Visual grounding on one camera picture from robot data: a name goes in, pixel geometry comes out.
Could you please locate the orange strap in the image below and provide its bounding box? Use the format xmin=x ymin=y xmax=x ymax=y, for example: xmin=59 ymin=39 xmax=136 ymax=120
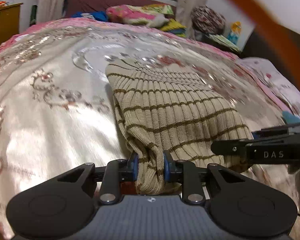
xmin=206 ymin=0 xmax=300 ymax=91

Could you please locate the floral satin bedspread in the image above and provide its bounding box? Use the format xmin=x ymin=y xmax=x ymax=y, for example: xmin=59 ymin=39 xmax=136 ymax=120
xmin=0 ymin=18 xmax=300 ymax=239

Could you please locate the blue clothes pile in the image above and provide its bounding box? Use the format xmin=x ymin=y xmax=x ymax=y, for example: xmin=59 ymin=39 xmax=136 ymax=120
xmin=71 ymin=11 xmax=109 ymax=22

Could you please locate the pink floral folded quilt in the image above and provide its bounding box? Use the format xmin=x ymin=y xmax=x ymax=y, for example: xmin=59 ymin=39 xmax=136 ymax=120
xmin=106 ymin=3 xmax=174 ymax=28

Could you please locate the wooden bedside desk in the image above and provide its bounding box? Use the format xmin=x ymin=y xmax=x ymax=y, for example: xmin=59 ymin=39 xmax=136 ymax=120
xmin=0 ymin=3 xmax=23 ymax=45

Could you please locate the yellow folded cloth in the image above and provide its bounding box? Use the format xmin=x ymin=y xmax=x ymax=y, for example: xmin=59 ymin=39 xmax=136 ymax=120
xmin=160 ymin=18 xmax=186 ymax=38

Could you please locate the teal blue garment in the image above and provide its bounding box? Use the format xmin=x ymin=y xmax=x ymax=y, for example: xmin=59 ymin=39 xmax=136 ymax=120
xmin=282 ymin=111 xmax=300 ymax=124

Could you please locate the beige striped knit sweater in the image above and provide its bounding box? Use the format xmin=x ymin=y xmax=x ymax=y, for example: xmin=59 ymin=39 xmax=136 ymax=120
xmin=105 ymin=59 xmax=252 ymax=194

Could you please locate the dark red sofa bench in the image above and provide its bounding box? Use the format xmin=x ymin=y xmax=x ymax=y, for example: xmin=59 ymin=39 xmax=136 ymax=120
xmin=63 ymin=0 xmax=167 ymax=18

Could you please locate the green bottle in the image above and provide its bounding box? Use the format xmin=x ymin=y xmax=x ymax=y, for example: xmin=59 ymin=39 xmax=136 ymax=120
xmin=29 ymin=4 xmax=38 ymax=26

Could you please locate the colourful cartoon poster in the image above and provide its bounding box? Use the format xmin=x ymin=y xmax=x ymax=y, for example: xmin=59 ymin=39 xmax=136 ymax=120
xmin=227 ymin=21 xmax=242 ymax=44

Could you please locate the dark floral fabric bundle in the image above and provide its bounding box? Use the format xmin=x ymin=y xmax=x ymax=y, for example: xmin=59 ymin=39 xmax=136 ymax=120
xmin=191 ymin=6 xmax=225 ymax=35

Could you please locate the white floral pillow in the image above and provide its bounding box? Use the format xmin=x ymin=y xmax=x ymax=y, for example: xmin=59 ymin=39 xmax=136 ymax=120
xmin=236 ymin=57 xmax=300 ymax=116

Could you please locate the light green folded cloth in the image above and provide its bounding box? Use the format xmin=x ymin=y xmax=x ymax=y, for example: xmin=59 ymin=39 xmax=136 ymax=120
xmin=207 ymin=34 xmax=241 ymax=53

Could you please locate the beige left curtain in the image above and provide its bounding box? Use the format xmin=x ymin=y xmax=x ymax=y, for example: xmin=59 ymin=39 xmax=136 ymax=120
xmin=36 ymin=0 xmax=64 ymax=23

